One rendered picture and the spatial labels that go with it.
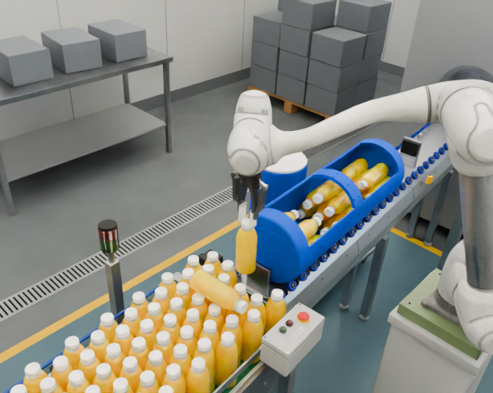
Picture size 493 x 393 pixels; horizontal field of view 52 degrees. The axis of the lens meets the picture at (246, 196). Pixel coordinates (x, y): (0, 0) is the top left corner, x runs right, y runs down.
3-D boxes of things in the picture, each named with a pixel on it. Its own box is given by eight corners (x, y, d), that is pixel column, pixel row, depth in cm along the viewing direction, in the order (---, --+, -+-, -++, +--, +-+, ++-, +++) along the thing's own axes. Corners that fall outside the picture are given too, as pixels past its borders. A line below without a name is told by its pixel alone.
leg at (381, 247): (370, 317, 312) (391, 235, 277) (365, 323, 308) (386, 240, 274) (361, 313, 315) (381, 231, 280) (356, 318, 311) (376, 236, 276)
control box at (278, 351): (320, 338, 166) (325, 316, 160) (285, 377, 153) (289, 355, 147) (296, 323, 171) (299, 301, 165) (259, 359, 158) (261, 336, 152)
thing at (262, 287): (270, 293, 193) (272, 268, 186) (266, 297, 191) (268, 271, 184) (250, 281, 198) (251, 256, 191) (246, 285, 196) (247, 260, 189)
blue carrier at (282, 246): (402, 200, 245) (408, 144, 231) (299, 295, 186) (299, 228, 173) (349, 185, 261) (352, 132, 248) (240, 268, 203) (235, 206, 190)
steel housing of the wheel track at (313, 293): (466, 169, 346) (480, 123, 327) (276, 367, 201) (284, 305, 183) (425, 155, 360) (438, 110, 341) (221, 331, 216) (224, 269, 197)
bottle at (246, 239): (246, 277, 171) (248, 235, 161) (231, 268, 175) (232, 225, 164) (260, 267, 176) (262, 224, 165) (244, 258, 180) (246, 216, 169)
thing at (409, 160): (416, 167, 282) (422, 141, 273) (413, 169, 279) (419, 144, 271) (399, 161, 287) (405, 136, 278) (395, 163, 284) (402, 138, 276)
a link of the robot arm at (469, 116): (506, 309, 161) (533, 363, 142) (452, 315, 165) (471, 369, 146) (499, 77, 125) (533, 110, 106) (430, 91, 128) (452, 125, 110)
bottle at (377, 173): (372, 166, 242) (352, 181, 229) (384, 160, 236) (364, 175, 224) (381, 178, 241) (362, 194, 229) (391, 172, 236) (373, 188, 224)
